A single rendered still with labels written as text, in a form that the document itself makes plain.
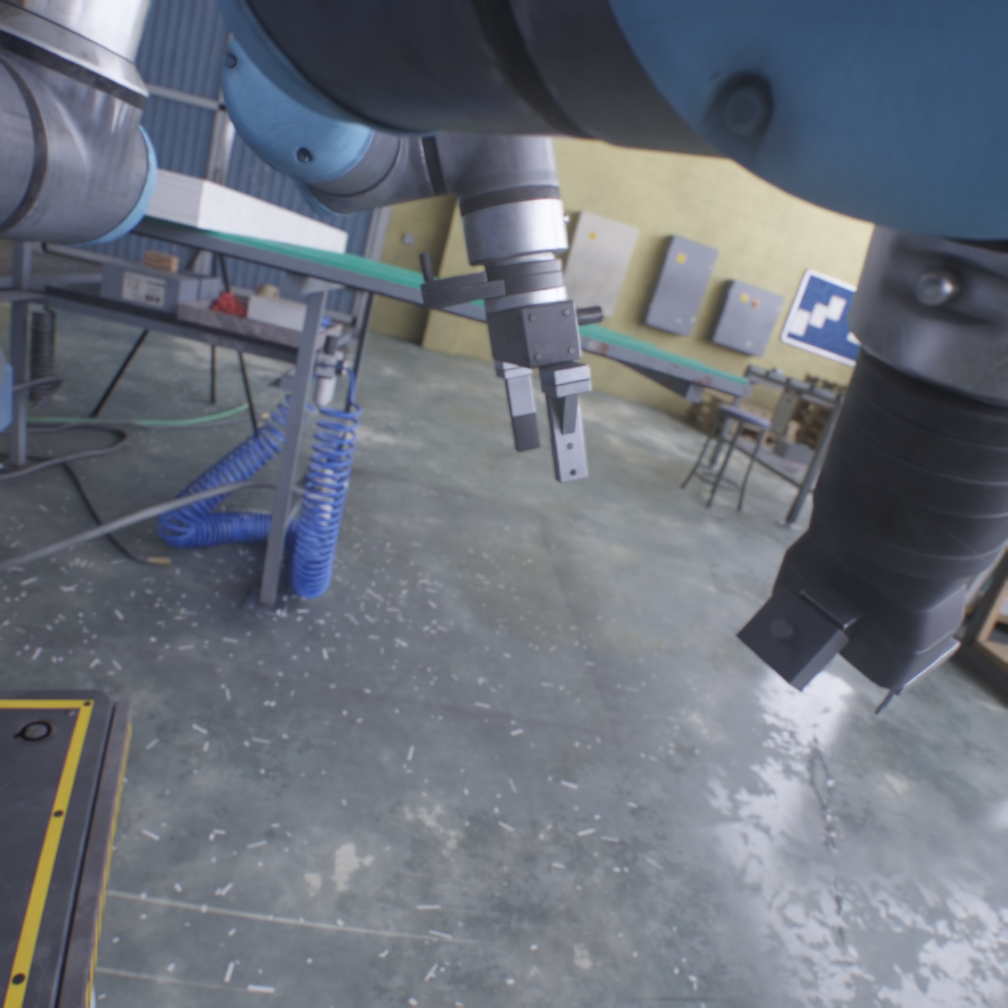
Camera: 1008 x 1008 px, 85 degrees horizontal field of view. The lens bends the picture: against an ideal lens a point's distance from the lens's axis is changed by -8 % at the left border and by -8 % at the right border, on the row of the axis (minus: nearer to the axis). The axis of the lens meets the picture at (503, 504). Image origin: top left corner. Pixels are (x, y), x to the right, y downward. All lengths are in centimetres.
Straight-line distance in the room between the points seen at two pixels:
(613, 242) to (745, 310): 192
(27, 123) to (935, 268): 60
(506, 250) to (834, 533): 37
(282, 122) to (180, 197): 71
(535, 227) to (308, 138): 21
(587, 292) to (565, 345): 712
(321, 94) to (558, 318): 36
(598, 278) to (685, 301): 114
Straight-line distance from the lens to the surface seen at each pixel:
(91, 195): 69
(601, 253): 768
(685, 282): 798
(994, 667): 315
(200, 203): 112
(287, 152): 43
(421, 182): 56
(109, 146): 69
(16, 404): 228
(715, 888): 134
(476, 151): 55
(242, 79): 44
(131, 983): 102
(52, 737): 83
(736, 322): 830
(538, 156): 55
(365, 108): 19
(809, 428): 801
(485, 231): 54
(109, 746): 82
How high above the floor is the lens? 89
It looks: 19 degrees down
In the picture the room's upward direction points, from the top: 17 degrees clockwise
